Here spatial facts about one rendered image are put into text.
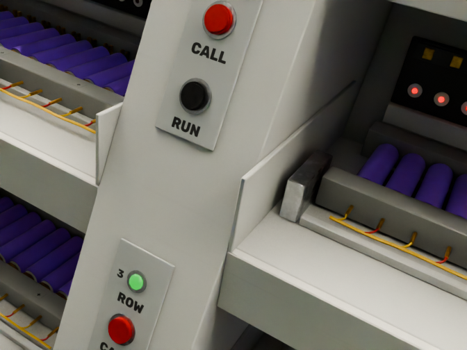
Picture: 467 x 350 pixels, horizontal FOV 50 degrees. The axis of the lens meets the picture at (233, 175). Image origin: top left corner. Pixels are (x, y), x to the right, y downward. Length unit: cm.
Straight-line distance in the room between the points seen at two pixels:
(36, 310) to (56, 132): 17
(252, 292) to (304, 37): 14
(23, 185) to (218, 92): 17
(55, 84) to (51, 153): 7
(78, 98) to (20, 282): 18
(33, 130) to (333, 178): 21
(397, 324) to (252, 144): 12
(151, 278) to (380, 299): 13
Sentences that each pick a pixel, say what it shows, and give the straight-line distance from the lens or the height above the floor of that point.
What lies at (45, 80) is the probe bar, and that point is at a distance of 42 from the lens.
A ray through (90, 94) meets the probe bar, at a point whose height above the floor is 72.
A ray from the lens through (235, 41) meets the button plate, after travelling 28.
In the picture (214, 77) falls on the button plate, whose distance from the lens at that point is 28.
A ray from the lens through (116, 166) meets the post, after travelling 32.
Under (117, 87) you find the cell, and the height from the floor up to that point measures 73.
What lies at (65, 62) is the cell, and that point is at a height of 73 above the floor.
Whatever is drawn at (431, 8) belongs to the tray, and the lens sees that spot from 28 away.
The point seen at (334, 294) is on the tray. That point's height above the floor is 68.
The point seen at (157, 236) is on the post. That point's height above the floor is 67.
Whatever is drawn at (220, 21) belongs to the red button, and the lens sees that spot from 28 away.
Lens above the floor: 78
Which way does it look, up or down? 12 degrees down
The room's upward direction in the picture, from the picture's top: 19 degrees clockwise
